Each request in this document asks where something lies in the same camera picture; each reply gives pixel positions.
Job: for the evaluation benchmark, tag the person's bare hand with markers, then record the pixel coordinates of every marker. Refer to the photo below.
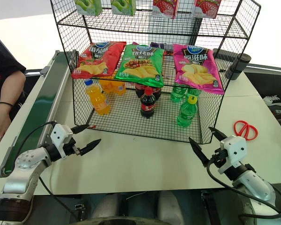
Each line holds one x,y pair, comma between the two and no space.
0,127

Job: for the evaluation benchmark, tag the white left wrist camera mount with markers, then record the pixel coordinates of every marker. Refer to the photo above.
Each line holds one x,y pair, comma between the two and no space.
59,136

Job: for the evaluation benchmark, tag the grey metal rail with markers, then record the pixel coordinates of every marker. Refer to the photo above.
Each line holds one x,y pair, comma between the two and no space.
269,70

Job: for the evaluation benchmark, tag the person's bare forearm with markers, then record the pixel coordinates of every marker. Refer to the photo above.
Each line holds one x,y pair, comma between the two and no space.
10,89

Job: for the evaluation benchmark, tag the green soda bottle yellow cap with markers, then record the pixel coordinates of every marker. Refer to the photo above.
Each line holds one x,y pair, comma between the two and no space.
187,112

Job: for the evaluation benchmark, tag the purple snack packet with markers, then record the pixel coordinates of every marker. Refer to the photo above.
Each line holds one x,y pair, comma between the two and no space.
158,45

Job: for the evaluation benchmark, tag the person's black shirt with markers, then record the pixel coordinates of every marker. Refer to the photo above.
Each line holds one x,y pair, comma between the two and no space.
2,63

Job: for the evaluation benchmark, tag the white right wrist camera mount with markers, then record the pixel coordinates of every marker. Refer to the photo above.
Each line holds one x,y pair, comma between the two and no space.
235,146

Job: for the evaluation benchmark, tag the green potato chips bag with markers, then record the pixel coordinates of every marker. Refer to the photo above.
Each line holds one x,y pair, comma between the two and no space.
139,65

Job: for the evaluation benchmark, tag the red potato chips bag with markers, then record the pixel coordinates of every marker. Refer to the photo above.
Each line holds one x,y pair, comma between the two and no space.
98,61

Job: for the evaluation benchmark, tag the pink potato chips bag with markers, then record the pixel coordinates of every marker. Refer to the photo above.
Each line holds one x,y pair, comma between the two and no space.
196,70

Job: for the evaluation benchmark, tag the black and white sneaker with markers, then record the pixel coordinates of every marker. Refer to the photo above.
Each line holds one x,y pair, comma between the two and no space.
277,102

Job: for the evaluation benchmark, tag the green conveyor belt grey frame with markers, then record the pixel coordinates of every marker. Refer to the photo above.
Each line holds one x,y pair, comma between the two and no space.
37,112

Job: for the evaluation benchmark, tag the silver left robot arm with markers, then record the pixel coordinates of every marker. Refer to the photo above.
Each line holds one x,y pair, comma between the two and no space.
23,168

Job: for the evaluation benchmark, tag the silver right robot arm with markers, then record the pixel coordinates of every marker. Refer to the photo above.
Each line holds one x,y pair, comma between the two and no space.
255,185

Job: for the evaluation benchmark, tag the dark grey cylinder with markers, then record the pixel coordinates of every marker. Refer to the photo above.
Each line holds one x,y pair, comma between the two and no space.
242,62

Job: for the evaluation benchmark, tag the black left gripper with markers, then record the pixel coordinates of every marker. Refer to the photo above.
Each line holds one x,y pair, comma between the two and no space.
71,148

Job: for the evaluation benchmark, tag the cola bottle red cap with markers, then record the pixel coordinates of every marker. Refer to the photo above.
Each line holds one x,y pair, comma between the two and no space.
147,104

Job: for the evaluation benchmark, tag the red strawberry milk carton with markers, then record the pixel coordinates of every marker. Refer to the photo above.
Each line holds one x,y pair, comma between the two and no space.
207,8
165,8

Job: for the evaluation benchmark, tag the green apple juice carton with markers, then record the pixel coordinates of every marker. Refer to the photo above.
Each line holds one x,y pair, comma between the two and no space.
123,7
87,7

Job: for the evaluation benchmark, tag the orange soda bottle blue cap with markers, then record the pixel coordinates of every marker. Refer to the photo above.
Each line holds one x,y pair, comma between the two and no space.
98,98

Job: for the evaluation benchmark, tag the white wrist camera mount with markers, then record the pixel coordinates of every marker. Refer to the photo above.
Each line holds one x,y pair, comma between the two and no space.
59,136
235,146

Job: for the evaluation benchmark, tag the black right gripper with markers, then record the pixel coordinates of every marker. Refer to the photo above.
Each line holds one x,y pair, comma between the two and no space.
220,157

